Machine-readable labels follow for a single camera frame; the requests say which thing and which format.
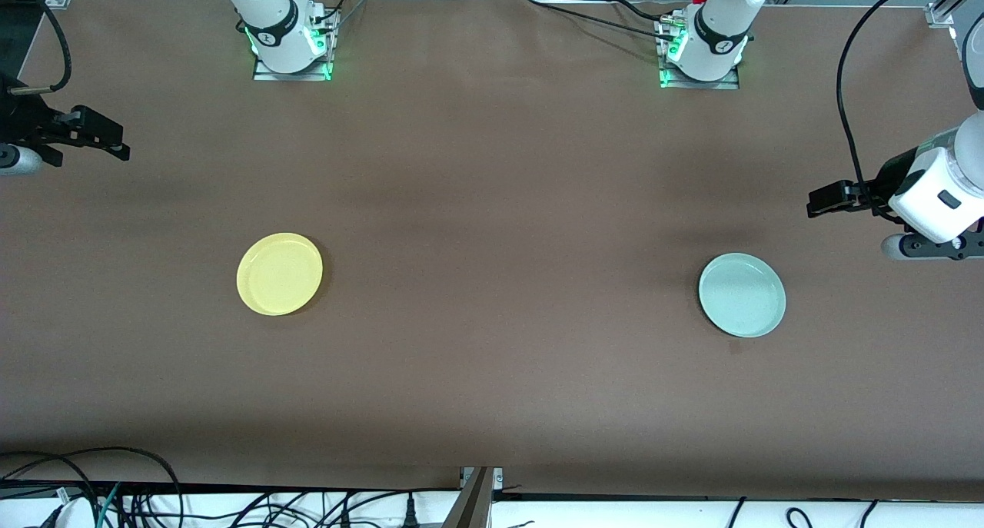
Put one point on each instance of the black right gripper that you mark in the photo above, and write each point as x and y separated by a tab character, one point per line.
23	118

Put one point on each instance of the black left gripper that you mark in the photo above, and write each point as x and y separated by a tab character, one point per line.
885	183

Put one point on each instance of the pale green round plate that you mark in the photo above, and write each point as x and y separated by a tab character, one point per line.
742	295

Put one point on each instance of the yellow round plate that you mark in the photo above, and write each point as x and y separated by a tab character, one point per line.
279	274

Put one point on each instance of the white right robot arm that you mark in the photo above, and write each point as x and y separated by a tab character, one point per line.
273	28

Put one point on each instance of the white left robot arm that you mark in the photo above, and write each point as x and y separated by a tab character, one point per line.
719	28

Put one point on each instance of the brown table cover sheet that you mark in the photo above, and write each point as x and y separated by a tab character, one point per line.
492	167

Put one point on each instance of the white lower shelf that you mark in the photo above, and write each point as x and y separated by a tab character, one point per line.
615	516

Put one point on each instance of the black power plug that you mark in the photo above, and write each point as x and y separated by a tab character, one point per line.
410	513

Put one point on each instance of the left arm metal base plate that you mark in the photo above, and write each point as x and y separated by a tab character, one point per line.
723	85

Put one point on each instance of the aluminium frame post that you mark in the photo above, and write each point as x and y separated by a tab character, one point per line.
473	505

